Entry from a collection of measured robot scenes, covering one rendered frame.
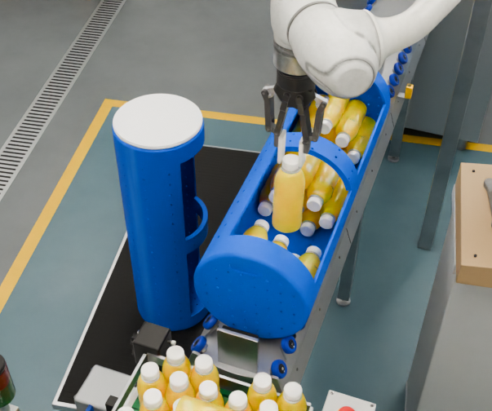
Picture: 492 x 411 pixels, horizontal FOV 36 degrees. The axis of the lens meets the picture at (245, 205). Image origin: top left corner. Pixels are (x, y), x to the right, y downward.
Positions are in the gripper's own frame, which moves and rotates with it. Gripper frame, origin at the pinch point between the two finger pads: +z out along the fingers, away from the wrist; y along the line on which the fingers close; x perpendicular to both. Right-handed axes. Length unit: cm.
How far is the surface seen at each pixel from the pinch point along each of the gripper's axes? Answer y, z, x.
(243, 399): -2, 39, 35
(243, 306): 6.6, 41.1, 10.7
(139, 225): 61, 78, -37
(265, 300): 1.3, 36.8, 10.7
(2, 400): 39, 29, 58
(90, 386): 39, 61, 32
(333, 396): -20, 37, 30
